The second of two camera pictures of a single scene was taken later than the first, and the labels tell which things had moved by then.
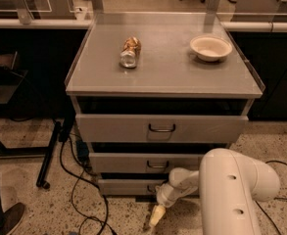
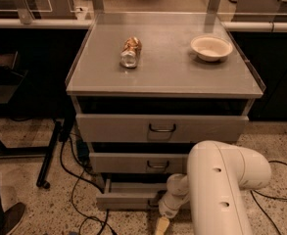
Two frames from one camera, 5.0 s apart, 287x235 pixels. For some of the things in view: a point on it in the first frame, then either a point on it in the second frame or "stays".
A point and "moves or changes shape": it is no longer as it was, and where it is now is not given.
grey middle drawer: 114,163 stays
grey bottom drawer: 129,186 moves or changes shape
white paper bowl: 210,47 stays
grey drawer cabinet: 157,91 stays
